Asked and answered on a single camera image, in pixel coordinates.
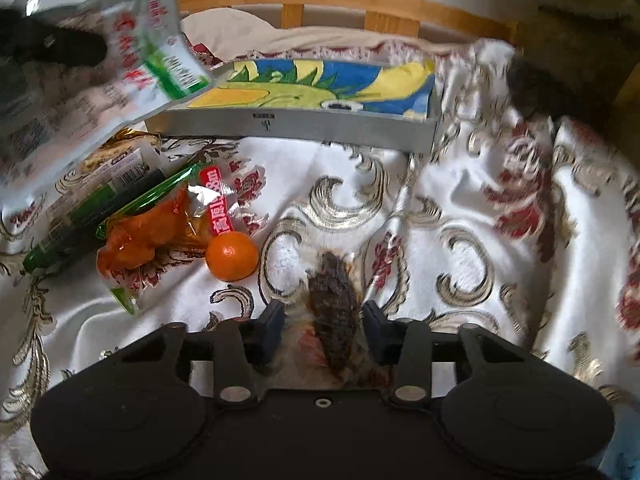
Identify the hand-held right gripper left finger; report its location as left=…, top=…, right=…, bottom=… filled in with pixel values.
left=107, top=300, right=287, bottom=407

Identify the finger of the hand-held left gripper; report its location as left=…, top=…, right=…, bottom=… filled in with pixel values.
left=0, top=7, right=109, bottom=69

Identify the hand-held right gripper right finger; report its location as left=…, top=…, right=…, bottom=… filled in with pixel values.
left=362, top=300, right=538, bottom=407

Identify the clear packet of brown meat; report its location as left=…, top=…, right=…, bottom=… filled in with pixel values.
left=277, top=249, right=383, bottom=388

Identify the orange tangerine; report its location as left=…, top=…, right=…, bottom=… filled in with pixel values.
left=205, top=230, right=259, bottom=282

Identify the orange snack packet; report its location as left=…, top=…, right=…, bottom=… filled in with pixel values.
left=96, top=162, right=238, bottom=316

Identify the dark green snack packet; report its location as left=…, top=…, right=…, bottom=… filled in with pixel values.
left=22, top=166, right=168, bottom=275

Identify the grey tray with colourful drawing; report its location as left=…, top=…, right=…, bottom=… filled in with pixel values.
left=145, top=57, right=443, bottom=153

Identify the tan biscuit packet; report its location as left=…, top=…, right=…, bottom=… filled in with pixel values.
left=62, top=129, right=163, bottom=198

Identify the beige pillow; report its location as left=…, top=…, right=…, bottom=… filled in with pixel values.
left=180, top=7, right=451, bottom=61

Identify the light blue cloth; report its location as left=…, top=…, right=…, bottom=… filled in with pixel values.
left=600, top=407, right=640, bottom=480

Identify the brown hanging garment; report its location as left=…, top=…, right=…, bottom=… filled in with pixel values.
left=506, top=52, right=568, bottom=118

